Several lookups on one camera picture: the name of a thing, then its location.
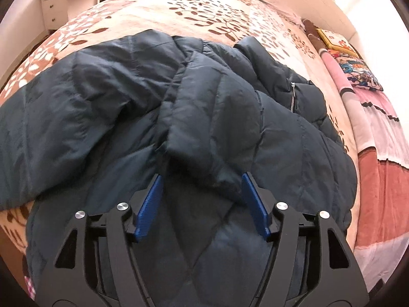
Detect pink and red striped blanket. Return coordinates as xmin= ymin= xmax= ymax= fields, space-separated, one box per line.
xmin=302 ymin=17 xmax=409 ymax=298

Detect dark blue puffer jacket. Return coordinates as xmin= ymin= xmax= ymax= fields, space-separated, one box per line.
xmin=0 ymin=29 xmax=358 ymax=307

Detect white gauzy cloth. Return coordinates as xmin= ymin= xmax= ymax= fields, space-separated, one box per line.
xmin=241 ymin=0 xmax=302 ymax=24

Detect white drawer cabinet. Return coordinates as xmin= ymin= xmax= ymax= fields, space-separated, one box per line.
xmin=39 ymin=0 xmax=70 ymax=33

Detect beige leaf print bed blanket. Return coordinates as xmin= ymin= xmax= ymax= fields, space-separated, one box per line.
xmin=0 ymin=0 xmax=358 ymax=295

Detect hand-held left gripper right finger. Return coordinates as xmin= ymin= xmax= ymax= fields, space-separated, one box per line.
xmin=241 ymin=172 xmax=371 ymax=307

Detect colourful cartoon print pillow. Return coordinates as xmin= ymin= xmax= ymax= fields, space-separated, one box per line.
xmin=327 ymin=49 xmax=384 ymax=92

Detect yellow patterned pillow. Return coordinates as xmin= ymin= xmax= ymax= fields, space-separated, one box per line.
xmin=316 ymin=28 xmax=359 ymax=59

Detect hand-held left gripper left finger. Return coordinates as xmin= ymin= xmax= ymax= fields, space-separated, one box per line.
xmin=35 ymin=173 xmax=165 ymax=307

